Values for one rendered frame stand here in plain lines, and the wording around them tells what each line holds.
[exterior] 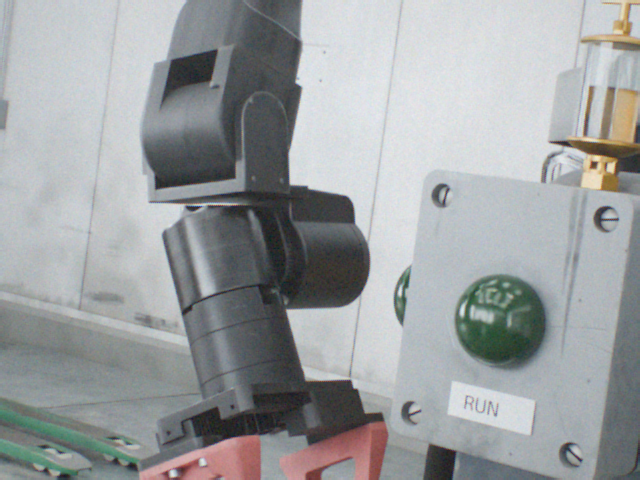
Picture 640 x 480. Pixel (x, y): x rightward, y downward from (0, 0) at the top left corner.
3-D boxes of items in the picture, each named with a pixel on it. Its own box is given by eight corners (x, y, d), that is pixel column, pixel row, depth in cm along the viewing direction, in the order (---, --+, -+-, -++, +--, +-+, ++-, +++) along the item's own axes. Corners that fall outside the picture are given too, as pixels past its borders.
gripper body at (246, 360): (364, 410, 74) (329, 286, 76) (251, 419, 65) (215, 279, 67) (276, 443, 77) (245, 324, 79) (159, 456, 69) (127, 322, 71)
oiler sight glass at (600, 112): (560, 134, 49) (574, 39, 49) (588, 140, 51) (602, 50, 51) (623, 140, 47) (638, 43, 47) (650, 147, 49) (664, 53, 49)
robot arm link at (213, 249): (136, 224, 74) (200, 184, 71) (225, 227, 79) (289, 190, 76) (165, 340, 73) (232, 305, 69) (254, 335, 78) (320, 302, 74)
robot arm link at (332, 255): (137, 108, 76) (241, 87, 70) (275, 124, 85) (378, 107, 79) (143, 315, 75) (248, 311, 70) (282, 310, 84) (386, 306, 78)
